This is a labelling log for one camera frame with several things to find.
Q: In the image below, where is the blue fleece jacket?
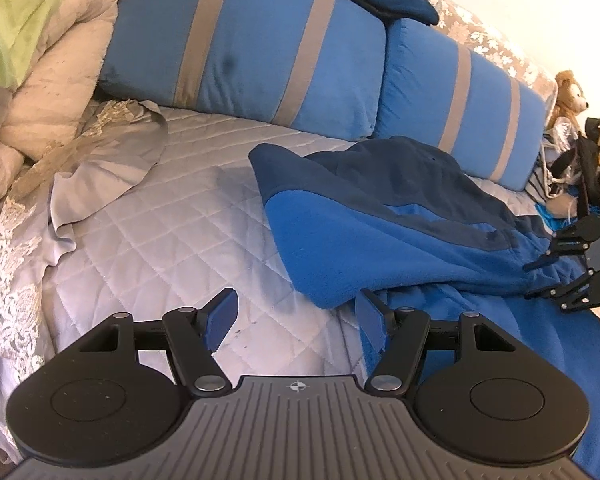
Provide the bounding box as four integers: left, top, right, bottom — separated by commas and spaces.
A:
249, 136, 600, 479

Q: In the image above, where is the black bag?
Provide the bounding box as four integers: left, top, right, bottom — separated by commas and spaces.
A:
548, 118, 600, 218

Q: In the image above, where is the brown teddy bear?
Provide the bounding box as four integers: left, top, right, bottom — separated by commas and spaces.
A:
548, 70, 588, 132

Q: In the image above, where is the silver quilted bedspread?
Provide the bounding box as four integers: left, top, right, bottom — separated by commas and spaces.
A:
0, 104, 600, 466

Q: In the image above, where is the blue striped pillow right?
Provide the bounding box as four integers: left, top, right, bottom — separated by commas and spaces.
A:
373, 18, 545, 191

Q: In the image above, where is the blue striped pillow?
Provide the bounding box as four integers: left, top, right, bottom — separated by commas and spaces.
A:
373, 18, 545, 191
99, 0, 386, 140

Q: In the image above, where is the beige floral headboard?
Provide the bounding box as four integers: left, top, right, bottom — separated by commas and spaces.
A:
428, 0, 557, 115

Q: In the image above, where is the grey lace-trimmed cloth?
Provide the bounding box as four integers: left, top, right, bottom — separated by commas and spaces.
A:
9, 97, 170, 271

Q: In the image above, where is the beige quilted comforter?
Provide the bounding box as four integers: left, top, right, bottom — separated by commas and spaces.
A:
0, 0, 118, 199

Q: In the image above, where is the blue striped pillow left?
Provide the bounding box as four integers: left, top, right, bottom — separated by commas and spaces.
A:
99, 0, 386, 140

